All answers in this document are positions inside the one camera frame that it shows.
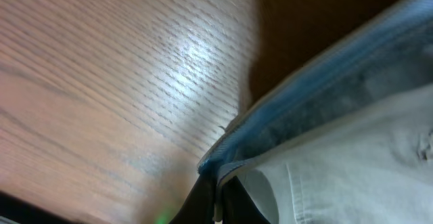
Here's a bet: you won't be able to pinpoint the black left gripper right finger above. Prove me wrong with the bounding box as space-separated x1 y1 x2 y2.
222 177 270 224

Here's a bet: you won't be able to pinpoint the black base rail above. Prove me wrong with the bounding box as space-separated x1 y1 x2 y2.
1 192 76 224

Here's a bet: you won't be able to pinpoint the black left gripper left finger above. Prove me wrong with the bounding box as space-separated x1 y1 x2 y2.
169 175 216 224

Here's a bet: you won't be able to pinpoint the light khaki shorts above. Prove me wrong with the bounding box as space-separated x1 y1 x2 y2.
198 0 432 223

